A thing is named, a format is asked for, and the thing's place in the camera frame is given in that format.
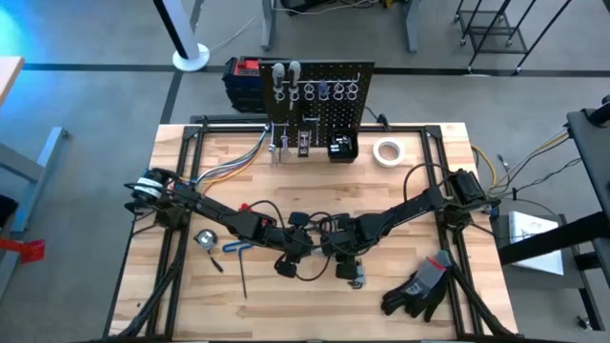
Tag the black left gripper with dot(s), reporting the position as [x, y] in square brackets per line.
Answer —
[293, 243]

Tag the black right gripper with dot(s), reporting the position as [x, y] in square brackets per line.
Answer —
[348, 243]

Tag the grey hex key set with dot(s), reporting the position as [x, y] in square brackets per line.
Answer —
[359, 282]

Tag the chrome combination wrench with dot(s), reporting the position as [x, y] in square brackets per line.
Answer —
[284, 145]
[272, 150]

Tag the grey tape measure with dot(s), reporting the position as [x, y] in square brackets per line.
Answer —
[206, 239]

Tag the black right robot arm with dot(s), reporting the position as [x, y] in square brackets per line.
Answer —
[414, 207]

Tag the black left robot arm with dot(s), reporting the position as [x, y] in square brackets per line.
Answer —
[214, 213]

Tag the chrome double peg hook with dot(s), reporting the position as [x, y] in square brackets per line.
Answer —
[281, 124]
[310, 119]

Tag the black grey work glove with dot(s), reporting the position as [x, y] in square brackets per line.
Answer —
[393, 300]
[433, 274]

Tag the black pegboard bin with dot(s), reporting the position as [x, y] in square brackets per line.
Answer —
[343, 157]

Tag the white masking tape roll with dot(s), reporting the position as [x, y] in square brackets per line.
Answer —
[390, 164]

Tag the black metal pegboard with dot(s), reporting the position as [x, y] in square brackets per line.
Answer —
[333, 114]

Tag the red black toolbox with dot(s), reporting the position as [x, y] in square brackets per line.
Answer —
[240, 81]

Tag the white paper booklet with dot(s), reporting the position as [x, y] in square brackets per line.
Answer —
[529, 228]

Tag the grey side table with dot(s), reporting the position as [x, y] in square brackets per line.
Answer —
[538, 282]

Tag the white tower fan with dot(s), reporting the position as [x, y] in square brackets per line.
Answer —
[190, 58]

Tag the grey desk leg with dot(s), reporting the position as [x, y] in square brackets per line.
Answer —
[413, 24]
[269, 24]

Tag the black metal rack cart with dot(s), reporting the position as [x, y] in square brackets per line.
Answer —
[492, 32]

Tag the black equipment stand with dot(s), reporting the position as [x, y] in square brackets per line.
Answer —
[591, 157]

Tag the red plastic object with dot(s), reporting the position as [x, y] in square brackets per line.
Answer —
[28, 250]

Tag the grey metal bench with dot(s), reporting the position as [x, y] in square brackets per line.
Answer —
[19, 164]

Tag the wooden table top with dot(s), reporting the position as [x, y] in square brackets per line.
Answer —
[7, 76]

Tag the black aluminium table frame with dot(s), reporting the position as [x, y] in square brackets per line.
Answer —
[405, 128]

